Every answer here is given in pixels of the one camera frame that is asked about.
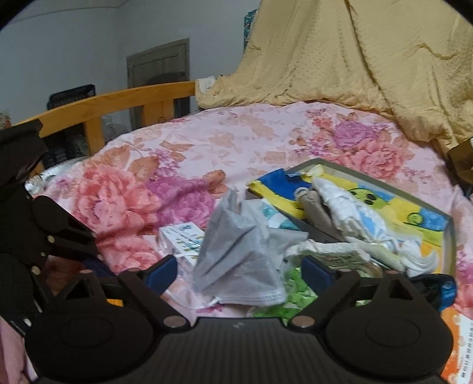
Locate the orange and white medicine box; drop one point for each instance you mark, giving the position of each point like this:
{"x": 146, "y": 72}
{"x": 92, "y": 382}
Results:
{"x": 458, "y": 343}

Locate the black sock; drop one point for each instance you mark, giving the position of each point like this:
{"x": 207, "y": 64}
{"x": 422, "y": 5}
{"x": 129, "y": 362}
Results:
{"x": 445, "y": 291}

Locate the wooden bed frame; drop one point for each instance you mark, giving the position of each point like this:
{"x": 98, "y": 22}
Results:
{"x": 111, "y": 98}

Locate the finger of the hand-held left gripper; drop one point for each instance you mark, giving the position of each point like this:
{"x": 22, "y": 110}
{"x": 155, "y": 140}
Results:
{"x": 74, "y": 236}

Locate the pink floral bed sheet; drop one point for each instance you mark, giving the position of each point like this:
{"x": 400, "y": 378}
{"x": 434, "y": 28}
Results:
{"x": 221, "y": 140}

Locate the silver patterned satin sheet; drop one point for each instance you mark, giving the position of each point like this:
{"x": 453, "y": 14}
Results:
{"x": 55, "y": 172}

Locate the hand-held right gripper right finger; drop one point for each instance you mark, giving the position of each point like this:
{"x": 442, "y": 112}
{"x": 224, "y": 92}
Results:
{"x": 316, "y": 275}

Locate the grey door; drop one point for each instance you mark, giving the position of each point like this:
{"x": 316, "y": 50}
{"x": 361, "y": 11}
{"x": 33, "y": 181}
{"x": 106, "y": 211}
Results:
{"x": 159, "y": 66}

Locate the pink fluffy blanket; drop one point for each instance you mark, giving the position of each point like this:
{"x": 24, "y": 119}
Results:
{"x": 11, "y": 350}

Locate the white sock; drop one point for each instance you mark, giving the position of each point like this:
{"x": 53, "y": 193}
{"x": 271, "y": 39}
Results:
{"x": 421, "y": 262}

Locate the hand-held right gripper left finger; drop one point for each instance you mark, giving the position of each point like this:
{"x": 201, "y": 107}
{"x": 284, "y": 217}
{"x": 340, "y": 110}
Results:
{"x": 162, "y": 272}

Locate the teal wall poster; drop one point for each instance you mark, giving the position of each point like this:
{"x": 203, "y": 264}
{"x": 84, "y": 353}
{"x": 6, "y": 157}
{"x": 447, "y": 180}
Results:
{"x": 249, "y": 26}

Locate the grey face mask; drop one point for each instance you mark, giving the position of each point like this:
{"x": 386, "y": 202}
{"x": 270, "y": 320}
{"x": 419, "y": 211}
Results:
{"x": 236, "y": 258}

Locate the grey tin box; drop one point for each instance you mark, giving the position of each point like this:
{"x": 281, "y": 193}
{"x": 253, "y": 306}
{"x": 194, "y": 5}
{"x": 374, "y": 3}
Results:
{"x": 450, "y": 247}

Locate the cartoon print towel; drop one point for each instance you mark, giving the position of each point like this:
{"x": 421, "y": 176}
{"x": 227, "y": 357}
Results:
{"x": 399, "y": 210}

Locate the green packet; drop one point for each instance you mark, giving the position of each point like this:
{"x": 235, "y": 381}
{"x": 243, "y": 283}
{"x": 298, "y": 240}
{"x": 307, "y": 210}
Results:
{"x": 292, "y": 291}

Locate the black plastic crate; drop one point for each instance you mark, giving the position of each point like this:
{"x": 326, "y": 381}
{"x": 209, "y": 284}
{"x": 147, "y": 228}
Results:
{"x": 72, "y": 96}

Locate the teal and white packet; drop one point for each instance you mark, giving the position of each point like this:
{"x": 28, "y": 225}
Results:
{"x": 275, "y": 218}

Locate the yellow quilt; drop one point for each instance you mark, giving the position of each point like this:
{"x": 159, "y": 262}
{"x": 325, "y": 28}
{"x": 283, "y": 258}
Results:
{"x": 332, "y": 55}

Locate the white gauze towel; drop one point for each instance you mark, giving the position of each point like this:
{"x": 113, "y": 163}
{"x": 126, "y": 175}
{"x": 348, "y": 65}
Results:
{"x": 354, "y": 210}

